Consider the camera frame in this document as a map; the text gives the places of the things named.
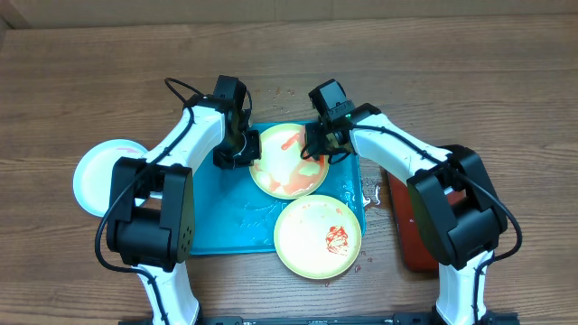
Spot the green plate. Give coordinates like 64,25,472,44
274,195,362,280
249,123,329,200

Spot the light blue plate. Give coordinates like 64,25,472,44
73,139,147,218

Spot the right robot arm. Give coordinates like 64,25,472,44
302,100,511,324

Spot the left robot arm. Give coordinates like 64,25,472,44
95,96,261,324

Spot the teal plastic tray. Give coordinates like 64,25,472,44
190,153,366,255

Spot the dark red tray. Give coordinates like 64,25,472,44
387,172,438,274

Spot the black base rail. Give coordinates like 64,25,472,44
118,311,520,325

